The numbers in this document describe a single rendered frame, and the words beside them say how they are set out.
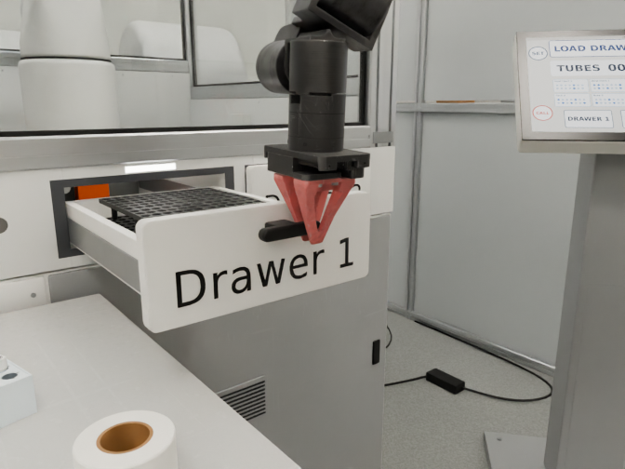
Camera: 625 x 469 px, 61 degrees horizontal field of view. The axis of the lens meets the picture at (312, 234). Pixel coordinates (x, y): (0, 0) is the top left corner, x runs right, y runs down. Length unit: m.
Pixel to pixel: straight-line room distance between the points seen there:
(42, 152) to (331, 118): 0.44
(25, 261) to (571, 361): 1.22
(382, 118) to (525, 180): 1.16
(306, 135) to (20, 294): 0.50
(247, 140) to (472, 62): 1.55
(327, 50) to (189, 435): 0.36
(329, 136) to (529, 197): 1.74
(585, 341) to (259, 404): 0.81
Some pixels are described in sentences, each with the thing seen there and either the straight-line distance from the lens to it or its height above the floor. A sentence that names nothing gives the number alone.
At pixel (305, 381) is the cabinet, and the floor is 0.46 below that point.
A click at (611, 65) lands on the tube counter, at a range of 1.38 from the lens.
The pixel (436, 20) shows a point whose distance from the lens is 2.50.
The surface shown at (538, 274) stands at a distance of 2.25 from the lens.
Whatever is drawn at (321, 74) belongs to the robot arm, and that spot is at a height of 1.06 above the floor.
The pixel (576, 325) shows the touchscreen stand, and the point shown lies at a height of 0.51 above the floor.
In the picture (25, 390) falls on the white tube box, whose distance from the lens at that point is 0.55.
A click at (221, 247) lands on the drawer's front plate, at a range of 0.54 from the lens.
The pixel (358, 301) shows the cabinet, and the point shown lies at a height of 0.61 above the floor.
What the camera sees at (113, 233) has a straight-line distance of 0.65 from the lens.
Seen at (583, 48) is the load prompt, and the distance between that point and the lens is 1.40.
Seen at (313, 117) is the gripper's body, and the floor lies 1.02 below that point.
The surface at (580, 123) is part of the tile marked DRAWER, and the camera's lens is 1.26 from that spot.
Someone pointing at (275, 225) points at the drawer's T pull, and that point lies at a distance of 0.55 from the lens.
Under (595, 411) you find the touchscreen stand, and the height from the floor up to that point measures 0.29.
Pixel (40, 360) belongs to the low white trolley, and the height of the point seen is 0.76.
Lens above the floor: 1.03
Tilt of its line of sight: 14 degrees down
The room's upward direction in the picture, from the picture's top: straight up
